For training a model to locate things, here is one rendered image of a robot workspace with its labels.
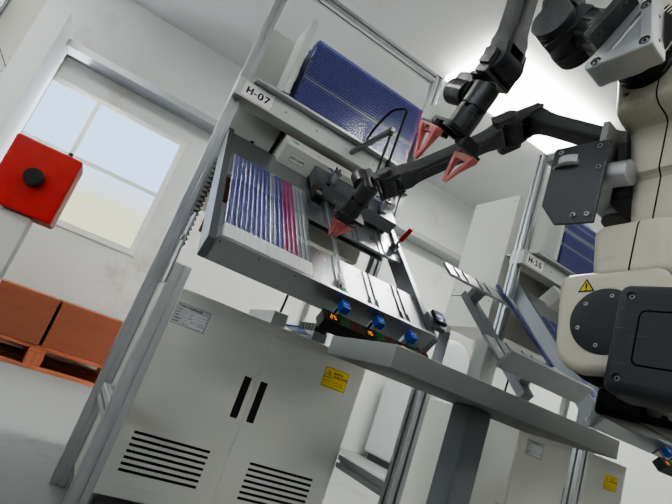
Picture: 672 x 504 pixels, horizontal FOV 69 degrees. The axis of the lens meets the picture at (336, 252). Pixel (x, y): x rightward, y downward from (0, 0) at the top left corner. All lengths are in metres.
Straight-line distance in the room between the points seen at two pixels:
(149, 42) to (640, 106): 4.57
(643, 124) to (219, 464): 1.30
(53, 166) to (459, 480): 1.08
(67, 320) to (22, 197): 2.39
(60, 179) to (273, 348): 0.74
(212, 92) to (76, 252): 1.91
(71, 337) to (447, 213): 4.18
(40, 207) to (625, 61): 1.16
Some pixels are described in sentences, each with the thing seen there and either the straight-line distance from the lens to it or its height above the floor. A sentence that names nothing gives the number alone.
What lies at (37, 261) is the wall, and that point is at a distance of 4.59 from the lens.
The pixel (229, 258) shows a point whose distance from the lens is 1.18.
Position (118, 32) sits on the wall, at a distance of 5.15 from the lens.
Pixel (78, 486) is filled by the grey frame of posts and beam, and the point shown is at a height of 0.16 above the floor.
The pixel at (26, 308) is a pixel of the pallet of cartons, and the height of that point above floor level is 0.33.
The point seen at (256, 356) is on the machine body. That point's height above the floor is 0.51.
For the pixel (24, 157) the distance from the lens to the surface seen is 1.28.
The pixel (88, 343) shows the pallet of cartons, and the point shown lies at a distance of 3.63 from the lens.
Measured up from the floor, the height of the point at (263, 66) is 1.55.
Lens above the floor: 0.50
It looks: 15 degrees up
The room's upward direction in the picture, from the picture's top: 20 degrees clockwise
